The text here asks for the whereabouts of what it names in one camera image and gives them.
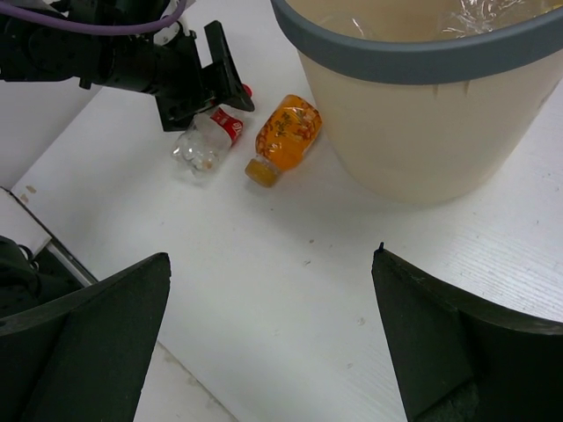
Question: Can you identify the orange label bottle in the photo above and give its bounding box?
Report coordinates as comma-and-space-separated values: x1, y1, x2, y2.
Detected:
245, 94, 323, 187

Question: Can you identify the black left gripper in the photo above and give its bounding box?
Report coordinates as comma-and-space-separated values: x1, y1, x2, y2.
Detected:
79, 20, 255, 132

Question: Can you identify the beige bin with grey rim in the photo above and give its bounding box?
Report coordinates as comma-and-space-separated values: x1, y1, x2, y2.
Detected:
272, 1, 562, 203

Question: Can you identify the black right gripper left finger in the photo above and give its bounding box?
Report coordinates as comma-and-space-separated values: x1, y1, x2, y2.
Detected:
1, 252, 171, 421

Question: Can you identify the clear unlabelled plastic bottle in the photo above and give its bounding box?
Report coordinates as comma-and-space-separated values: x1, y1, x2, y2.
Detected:
340, 1, 562, 41

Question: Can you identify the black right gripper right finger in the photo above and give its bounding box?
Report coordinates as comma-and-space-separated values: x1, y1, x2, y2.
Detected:
372, 246, 562, 421

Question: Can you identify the small red cap bottle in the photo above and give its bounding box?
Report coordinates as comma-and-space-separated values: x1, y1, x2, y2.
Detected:
171, 105, 246, 178

